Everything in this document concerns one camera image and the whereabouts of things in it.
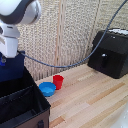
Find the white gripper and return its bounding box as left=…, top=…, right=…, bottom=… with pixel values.
left=0, top=34, right=20, bottom=60

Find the black fabric storage caddy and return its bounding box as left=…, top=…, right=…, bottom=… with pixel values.
left=0, top=66, right=52, bottom=128

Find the blue plastic bowl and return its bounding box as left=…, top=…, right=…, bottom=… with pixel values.
left=38, top=81, right=57, bottom=98

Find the beige woven partition screen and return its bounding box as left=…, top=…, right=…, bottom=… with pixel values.
left=16, top=0, right=128, bottom=83

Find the red plastic cup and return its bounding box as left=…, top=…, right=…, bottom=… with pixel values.
left=52, top=74, right=65, bottom=91

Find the black box case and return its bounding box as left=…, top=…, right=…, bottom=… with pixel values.
left=87, top=29, right=128, bottom=80

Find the white item on black case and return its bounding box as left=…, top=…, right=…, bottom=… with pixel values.
left=111, top=27, right=128, bottom=36

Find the dark robot cable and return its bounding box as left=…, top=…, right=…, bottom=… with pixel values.
left=17, top=0, right=128, bottom=69

